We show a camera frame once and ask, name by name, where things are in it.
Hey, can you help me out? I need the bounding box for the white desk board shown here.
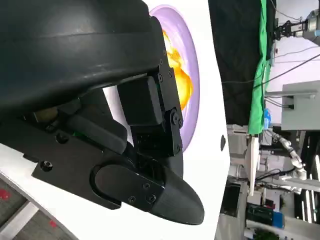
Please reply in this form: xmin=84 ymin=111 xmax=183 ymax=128
xmin=245 ymin=136 xmax=261 ymax=197

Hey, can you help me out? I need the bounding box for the grey background machine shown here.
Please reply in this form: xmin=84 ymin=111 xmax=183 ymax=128
xmin=273 ymin=8 xmax=320 ymax=47

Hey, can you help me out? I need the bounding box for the blue bottle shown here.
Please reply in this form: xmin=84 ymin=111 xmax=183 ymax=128
xmin=263 ymin=108 xmax=272 ymax=130

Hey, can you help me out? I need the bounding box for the black backdrop cloth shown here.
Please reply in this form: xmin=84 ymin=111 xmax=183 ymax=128
xmin=208 ymin=0 xmax=277 ymax=126

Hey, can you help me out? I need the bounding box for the lilac plate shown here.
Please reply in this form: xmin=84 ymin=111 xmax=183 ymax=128
xmin=148 ymin=4 xmax=201 ymax=153

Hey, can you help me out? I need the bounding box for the grey metal cabinet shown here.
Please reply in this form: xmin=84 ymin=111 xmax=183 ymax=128
xmin=264 ymin=80 xmax=320 ymax=131

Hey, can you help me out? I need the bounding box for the blue box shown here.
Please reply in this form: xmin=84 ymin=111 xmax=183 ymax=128
xmin=272 ymin=211 xmax=285 ymax=229

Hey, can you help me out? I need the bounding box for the orange and white bread roll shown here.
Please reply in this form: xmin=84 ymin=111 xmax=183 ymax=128
xmin=161 ymin=29 xmax=195 ymax=112

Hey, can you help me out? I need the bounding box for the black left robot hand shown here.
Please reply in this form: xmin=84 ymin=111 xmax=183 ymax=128
xmin=0 ymin=0 xmax=205 ymax=226

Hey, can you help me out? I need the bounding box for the green cloth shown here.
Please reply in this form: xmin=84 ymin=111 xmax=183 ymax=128
xmin=248 ymin=0 xmax=274 ymax=137

